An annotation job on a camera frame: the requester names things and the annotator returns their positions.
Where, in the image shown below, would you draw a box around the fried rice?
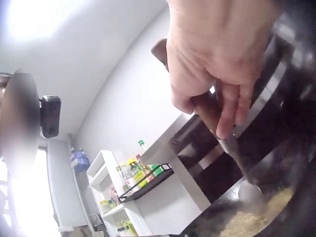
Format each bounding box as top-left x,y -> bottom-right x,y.
221,186 -> 298,237

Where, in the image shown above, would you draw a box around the blue wall box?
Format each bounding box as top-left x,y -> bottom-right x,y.
70,148 -> 90,170

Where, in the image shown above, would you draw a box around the person's right hand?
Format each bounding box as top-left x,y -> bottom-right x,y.
166,0 -> 281,139

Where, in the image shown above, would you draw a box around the person's right fingers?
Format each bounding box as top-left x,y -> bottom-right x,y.
216,80 -> 256,139

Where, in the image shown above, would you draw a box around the person's right thumb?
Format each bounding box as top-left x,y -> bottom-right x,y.
172,85 -> 196,115

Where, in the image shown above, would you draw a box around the black wire rack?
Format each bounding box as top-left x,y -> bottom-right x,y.
118,163 -> 175,203

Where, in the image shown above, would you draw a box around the row of condiment bottles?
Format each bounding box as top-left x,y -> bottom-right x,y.
116,154 -> 165,196

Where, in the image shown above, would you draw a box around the white shelf unit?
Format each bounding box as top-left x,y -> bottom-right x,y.
86,150 -> 148,237

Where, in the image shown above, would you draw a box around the wooden handled metal spatula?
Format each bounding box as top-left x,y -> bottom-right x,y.
151,39 -> 263,207

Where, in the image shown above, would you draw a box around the window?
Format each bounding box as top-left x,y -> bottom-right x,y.
0,148 -> 60,237

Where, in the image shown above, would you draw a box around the black range hood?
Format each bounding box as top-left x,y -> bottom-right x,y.
170,10 -> 316,204

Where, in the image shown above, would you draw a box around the black wok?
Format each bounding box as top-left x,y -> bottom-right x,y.
177,170 -> 316,237

